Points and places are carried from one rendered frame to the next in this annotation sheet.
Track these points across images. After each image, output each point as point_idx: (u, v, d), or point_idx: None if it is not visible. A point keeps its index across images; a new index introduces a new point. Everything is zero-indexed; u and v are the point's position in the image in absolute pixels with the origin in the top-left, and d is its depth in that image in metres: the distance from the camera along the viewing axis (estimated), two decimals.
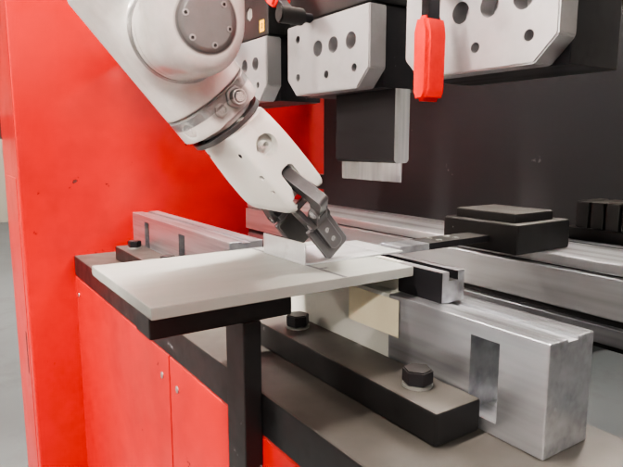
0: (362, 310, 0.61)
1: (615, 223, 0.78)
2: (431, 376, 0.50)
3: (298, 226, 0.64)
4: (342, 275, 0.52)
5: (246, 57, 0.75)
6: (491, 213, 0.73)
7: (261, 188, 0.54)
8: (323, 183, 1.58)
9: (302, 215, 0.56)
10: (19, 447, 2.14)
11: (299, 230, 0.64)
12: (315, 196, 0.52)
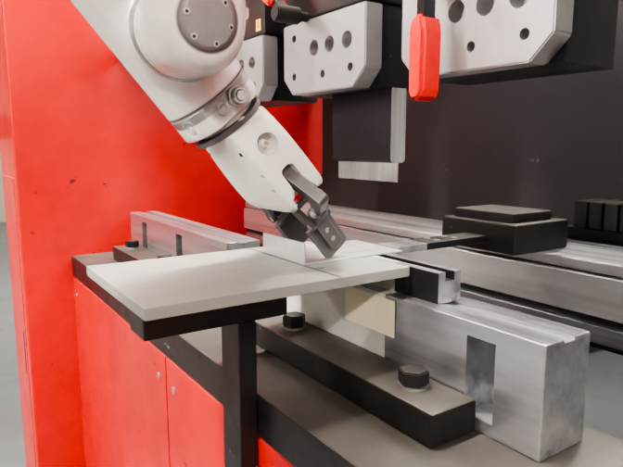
0: (359, 310, 0.61)
1: (613, 223, 0.78)
2: (427, 377, 0.50)
3: (298, 226, 0.64)
4: (337, 275, 0.52)
5: (242, 56, 0.75)
6: (489, 213, 0.73)
7: (261, 187, 0.54)
8: (321, 183, 1.57)
9: (302, 215, 0.56)
10: (19, 447, 2.14)
11: (299, 230, 0.64)
12: (315, 195, 0.52)
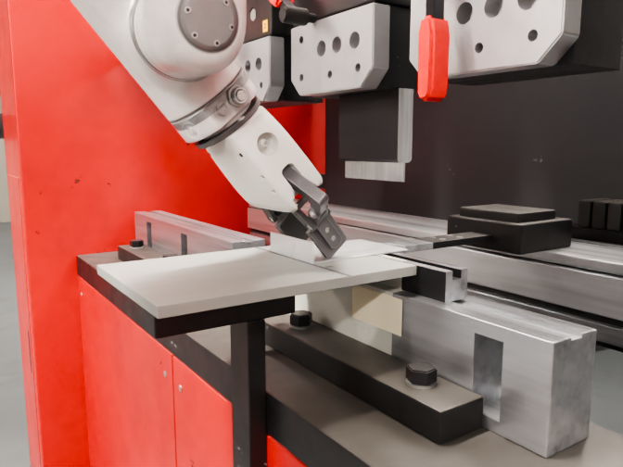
0: (366, 309, 0.61)
1: (616, 222, 0.78)
2: (435, 374, 0.51)
3: (298, 226, 0.64)
4: (347, 274, 0.52)
5: (248, 57, 0.75)
6: (494, 212, 0.73)
7: (261, 187, 0.54)
8: (324, 183, 1.58)
9: (302, 215, 0.56)
10: (21, 446, 2.14)
11: (299, 230, 0.64)
12: (315, 195, 0.52)
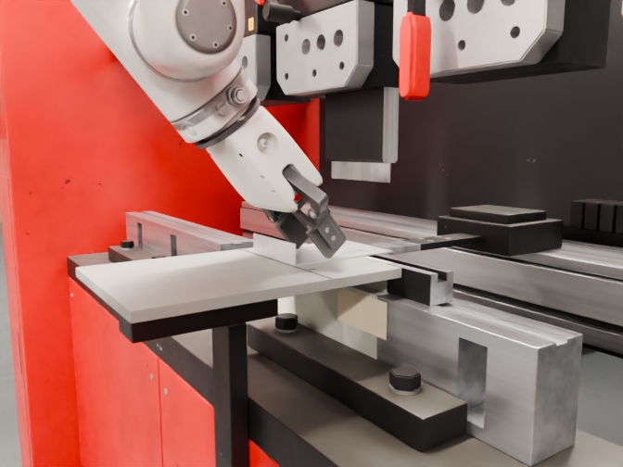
0: (351, 312, 0.60)
1: (608, 224, 0.77)
2: (418, 380, 0.50)
3: (298, 226, 0.64)
4: (328, 277, 0.51)
5: (235, 56, 0.74)
6: (484, 214, 0.72)
7: (261, 187, 0.54)
8: None
9: (302, 215, 0.56)
10: (16, 448, 2.13)
11: (299, 230, 0.64)
12: (315, 195, 0.52)
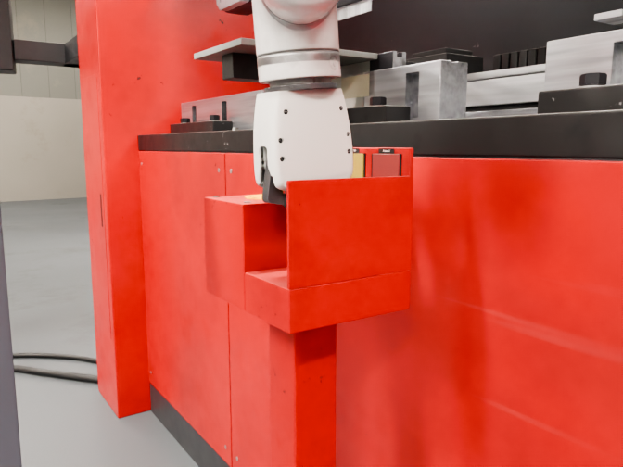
0: (349, 90, 1.03)
1: (514, 64, 1.20)
2: (385, 100, 0.92)
3: None
4: None
5: None
6: (432, 51, 1.15)
7: (339, 146, 0.59)
8: None
9: None
10: (70, 335, 2.56)
11: None
12: None
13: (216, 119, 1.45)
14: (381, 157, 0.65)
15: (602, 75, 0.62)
